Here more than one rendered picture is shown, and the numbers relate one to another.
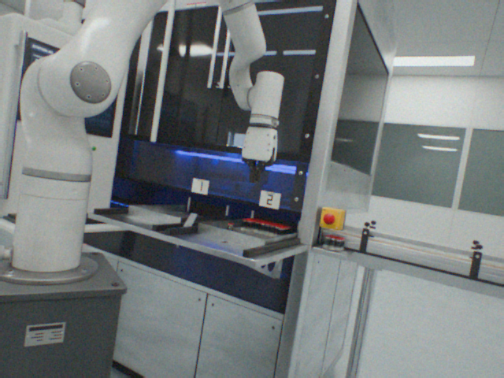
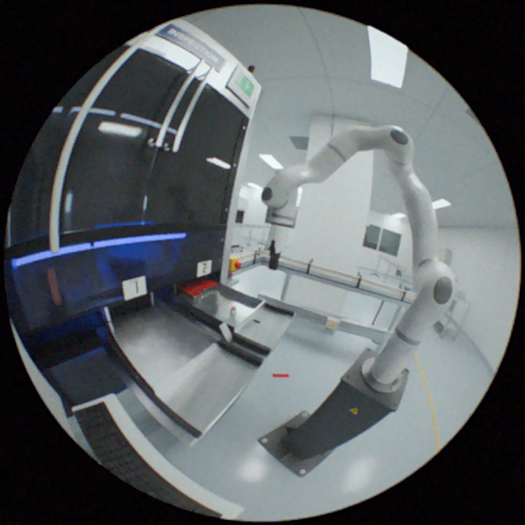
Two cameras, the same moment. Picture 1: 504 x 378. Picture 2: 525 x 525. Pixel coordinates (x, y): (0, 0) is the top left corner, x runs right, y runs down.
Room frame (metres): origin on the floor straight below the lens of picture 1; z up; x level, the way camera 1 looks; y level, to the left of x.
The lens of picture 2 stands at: (1.22, 0.64, 1.27)
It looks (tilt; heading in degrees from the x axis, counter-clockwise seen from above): 14 degrees down; 264
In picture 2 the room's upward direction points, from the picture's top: 10 degrees clockwise
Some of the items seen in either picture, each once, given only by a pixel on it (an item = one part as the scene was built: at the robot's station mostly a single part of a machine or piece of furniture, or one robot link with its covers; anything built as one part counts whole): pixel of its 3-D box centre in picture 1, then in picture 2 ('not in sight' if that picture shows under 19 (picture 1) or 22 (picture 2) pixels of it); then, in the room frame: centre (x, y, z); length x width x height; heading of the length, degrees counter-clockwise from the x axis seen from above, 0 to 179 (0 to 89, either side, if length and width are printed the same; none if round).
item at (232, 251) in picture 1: (205, 231); (204, 329); (1.33, 0.16, 0.87); 0.70 x 0.48 x 0.02; 62
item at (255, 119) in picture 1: (264, 122); (281, 220); (1.11, 0.01, 1.27); 0.09 x 0.08 x 0.03; 62
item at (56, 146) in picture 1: (59, 116); (427, 303); (0.72, 0.41, 1.16); 0.19 x 0.12 x 0.24; 47
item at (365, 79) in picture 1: (364, 107); not in sight; (1.74, -0.45, 1.51); 0.85 x 0.01 x 0.59; 152
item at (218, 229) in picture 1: (253, 231); (217, 300); (1.31, -0.02, 0.90); 0.34 x 0.26 x 0.04; 153
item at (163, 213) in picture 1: (183, 214); (153, 333); (1.47, 0.28, 0.90); 0.34 x 0.26 x 0.04; 152
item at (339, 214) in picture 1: (333, 218); (230, 262); (1.30, -0.30, 1.00); 0.08 x 0.07 x 0.07; 152
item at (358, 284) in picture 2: not in sight; (333, 274); (0.46, -0.65, 0.92); 1.90 x 0.16 x 0.16; 152
